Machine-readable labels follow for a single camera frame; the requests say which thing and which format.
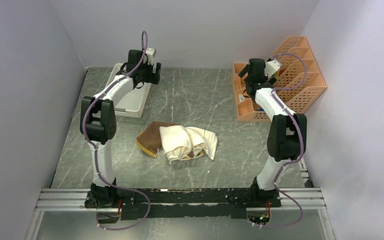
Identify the white plastic basket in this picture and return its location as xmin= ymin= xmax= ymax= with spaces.
xmin=107 ymin=62 xmax=153 ymax=119

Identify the orange file organizer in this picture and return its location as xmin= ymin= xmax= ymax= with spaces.
xmin=231 ymin=36 xmax=327 ymax=122

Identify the cream white towel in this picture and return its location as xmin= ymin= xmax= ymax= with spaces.
xmin=159 ymin=125 xmax=218 ymax=164

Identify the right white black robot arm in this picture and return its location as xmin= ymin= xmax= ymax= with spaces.
xmin=238 ymin=58 xmax=307 ymax=207

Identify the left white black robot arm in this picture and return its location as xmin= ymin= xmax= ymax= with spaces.
xmin=80 ymin=47 xmax=161 ymax=208

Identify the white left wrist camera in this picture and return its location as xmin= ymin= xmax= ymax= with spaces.
xmin=143 ymin=47 xmax=157 ymax=66

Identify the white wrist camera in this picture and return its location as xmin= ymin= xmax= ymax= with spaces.
xmin=264 ymin=59 xmax=282 ymax=78
xmin=143 ymin=47 xmax=157 ymax=66

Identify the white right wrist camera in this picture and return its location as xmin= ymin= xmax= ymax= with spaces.
xmin=264 ymin=59 xmax=282 ymax=78

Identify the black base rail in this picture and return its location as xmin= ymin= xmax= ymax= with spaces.
xmin=84 ymin=186 xmax=281 ymax=220

